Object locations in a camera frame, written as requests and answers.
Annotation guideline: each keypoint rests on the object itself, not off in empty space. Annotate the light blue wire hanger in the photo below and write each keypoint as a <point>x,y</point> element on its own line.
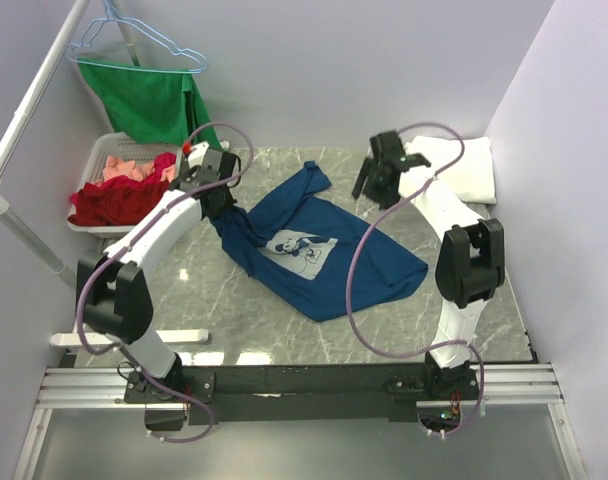
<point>127,43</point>

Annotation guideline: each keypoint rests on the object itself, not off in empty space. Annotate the green hanging cloth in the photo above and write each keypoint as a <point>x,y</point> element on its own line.
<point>148,106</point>

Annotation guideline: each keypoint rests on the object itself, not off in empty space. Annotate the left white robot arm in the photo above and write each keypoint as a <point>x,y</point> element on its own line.
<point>114,308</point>

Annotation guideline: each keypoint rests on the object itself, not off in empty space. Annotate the white clothes rack pole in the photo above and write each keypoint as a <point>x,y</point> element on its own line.
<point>48,158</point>

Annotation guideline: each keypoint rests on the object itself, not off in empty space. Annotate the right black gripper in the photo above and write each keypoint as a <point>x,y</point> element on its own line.
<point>381,200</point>

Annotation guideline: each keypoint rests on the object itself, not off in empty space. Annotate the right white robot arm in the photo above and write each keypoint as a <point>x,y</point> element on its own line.
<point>471,261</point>

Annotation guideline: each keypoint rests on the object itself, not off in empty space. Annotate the dark red garment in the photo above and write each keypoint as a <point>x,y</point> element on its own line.
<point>118,202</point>

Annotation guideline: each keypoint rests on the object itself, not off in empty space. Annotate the pink garment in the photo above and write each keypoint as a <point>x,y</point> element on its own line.
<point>137,171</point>

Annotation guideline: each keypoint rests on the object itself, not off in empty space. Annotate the folded white t shirt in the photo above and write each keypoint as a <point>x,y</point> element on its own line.
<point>472,177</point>

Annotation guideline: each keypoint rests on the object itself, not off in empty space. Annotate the white plastic laundry basket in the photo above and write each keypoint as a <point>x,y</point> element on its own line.
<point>122,146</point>

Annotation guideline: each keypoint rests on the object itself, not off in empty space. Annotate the aluminium rail frame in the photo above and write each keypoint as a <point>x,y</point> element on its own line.
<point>103,388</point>

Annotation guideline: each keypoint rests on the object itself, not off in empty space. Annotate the blue mickey t shirt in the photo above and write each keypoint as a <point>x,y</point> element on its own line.
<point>310,252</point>

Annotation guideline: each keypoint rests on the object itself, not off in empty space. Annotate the white rack foot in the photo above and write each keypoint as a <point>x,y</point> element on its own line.
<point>173,337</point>

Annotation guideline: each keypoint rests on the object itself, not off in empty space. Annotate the magenta garment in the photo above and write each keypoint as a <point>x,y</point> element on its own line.
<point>165,165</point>

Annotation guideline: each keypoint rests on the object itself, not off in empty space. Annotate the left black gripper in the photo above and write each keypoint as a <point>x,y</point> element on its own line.
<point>230,200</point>

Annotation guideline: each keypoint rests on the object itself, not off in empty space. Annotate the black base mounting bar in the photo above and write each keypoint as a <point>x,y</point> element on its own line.
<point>300,392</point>

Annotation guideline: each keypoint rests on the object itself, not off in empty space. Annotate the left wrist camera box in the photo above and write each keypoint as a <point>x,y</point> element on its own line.
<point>193,154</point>

